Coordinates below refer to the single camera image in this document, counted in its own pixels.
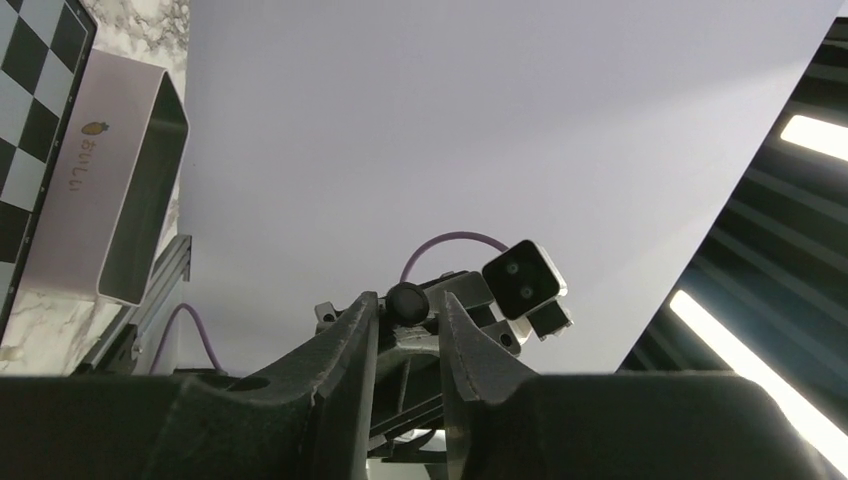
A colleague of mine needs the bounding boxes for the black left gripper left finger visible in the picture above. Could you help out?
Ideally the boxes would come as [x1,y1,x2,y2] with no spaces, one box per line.
[1,292,379,479]

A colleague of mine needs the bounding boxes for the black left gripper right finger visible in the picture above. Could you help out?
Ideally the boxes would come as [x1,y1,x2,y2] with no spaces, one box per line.
[438,293,842,479]

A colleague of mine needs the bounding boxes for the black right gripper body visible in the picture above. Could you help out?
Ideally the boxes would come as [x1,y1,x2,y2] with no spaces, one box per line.
[314,270,531,359]

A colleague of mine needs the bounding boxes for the black chess piece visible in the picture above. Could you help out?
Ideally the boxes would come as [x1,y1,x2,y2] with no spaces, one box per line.
[385,282,430,327]

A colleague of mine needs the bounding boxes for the silver metal tin lid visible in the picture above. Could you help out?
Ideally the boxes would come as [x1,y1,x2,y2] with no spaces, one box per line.
[22,50,190,306]

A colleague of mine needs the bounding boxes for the black and white chessboard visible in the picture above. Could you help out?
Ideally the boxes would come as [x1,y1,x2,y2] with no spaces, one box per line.
[1,0,97,326]

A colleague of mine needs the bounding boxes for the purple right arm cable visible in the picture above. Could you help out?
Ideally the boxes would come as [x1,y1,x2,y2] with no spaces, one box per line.
[399,231,511,285]

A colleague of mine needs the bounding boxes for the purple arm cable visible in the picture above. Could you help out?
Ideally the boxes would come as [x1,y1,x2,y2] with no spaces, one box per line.
[148,302,227,376]
[399,231,511,285]

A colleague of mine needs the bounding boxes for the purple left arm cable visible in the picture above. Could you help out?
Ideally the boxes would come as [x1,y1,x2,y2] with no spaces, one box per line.
[148,302,227,376]

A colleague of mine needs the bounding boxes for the aluminium frame rail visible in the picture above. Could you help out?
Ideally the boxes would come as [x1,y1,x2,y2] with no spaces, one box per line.
[73,234,192,375]

